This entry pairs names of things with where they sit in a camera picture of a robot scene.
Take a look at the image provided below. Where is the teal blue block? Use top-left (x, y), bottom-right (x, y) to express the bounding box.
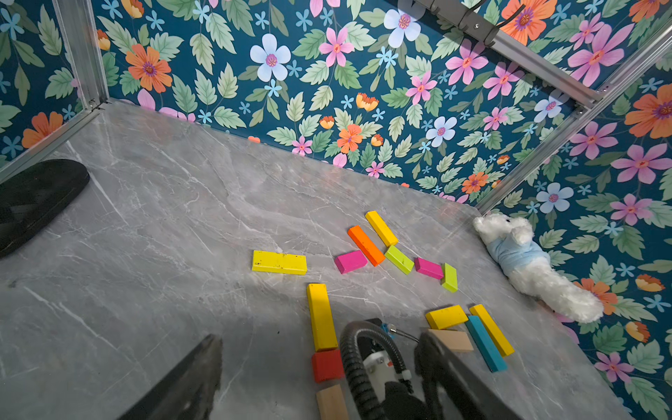
top-left (467, 315), bottom-right (508, 373)

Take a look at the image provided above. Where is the lime green square block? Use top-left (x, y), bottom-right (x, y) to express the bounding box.
top-left (384, 245), bottom-right (415, 275)

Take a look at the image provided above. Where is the long yellow block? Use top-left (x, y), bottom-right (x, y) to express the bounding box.
top-left (469, 304), bottom-right (516, 357)
top-left (306, 283), bottom-right (338, 352)

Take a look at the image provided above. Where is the aluminium frame post back left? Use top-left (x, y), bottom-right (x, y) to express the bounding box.
top-left (53, 0), bottom-right (110, 110)

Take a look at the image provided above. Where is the aluminium frame post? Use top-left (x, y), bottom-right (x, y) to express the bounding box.
top-left (53, 0), bottom-right (110, 110)
top-left (476, 21), bottom-right (671, 215)

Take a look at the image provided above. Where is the yellow flat block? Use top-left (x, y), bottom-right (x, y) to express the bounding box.
top-left (252, 250), bottom-right (307, 276)

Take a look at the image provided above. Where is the horizontal aluminium frame bar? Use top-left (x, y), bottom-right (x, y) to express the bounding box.
top-left (488, 28), bottom-right (603, 110)

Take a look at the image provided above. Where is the black hook rail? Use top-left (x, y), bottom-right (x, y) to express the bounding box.
top-left (418, 0), bottom-right (526, 47)

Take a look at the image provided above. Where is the natural wood block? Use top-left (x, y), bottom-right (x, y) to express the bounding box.
top-left (429, 329), bottom-right (474, 353)
top-left (316, 384), bottom-right (349, 420)

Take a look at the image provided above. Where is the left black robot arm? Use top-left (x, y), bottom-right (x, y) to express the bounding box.
top-left (122, 320), bottom-right (519, 419)

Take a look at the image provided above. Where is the small lime green block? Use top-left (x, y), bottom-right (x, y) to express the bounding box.
top-left (441, 264), bottom-right (459, 293)

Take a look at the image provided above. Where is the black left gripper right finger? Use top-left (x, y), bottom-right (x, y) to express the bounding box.
top-left (414, 332), bottom-right (520, 419)

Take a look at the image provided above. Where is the black oval case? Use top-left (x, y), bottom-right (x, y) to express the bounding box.
top-left (1, 159), bottom-right (90, 257)

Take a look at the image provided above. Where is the left aluminium frame bar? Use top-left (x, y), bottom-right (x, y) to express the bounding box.
top-left (1, 107), bottom-right (102, 182)

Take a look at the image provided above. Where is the white teddy bear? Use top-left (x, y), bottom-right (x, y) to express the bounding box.
top-left (472, 213), bottom-right (604, 323)

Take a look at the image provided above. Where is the aluminium frame post back right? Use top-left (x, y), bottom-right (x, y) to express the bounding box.
top-left (476, 21), bottom-right (671, 215)

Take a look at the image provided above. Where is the long orange block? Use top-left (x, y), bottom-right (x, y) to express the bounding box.
top-left (348, 226), bottom-right (385, 267)

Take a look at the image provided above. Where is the magenta block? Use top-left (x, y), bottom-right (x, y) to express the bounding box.
top-left (414, 257), bottom-right (444, 280)
top-left (335, 250), bottom-right (369, 275)

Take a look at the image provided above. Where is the red block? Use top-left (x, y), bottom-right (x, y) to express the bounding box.
top-left (311, 348), bottom-right (345, 383)

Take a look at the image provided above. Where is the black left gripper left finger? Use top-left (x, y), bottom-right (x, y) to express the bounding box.
top-left (121, 334), bottom-right (222, 419)

